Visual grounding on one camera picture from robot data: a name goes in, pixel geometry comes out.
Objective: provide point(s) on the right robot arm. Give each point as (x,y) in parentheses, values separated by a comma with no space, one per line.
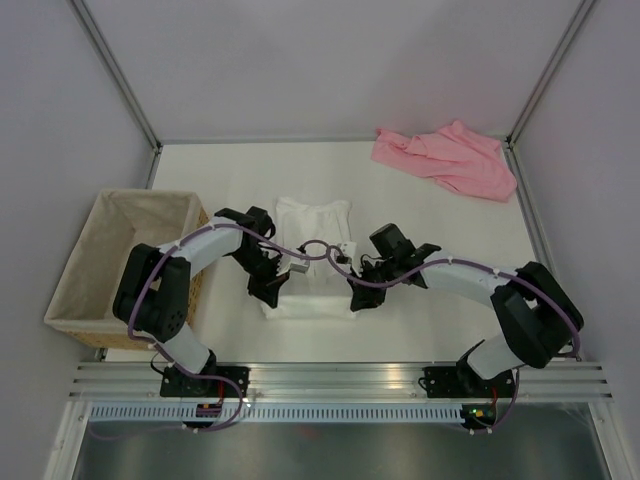
(537,320)

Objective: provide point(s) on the white t shirt robot print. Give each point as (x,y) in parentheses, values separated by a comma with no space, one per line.
(322,293)

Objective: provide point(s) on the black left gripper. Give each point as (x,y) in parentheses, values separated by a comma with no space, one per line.
(266,290)

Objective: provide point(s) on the aluminium frame post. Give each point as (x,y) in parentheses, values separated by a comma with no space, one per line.
(569,36)
(101,46)

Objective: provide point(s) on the left aluminium frame post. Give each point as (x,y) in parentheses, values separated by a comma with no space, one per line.
(101,46)

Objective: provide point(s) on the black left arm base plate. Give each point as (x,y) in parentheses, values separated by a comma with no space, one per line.
(176,384)

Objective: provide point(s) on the slotted grey cable duct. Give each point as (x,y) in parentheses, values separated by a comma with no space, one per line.
(277,413)

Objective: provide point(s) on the pink t shirt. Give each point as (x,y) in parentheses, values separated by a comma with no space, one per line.
(455,157)

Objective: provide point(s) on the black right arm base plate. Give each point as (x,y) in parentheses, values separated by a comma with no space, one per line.
(452,382)

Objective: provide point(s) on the wicker basket cloth lining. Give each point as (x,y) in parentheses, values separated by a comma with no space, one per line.
(120,219)

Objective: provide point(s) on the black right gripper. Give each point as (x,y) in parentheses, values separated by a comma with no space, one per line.
(364,296)

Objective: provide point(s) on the aluminium mounting rail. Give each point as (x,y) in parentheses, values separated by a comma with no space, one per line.
(560,382)

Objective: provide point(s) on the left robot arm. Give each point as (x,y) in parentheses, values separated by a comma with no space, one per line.
(153,296)

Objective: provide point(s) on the right aluminium frame post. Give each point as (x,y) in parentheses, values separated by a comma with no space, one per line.
(569,36)

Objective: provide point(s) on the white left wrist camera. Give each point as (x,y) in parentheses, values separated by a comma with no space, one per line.
(289,264)

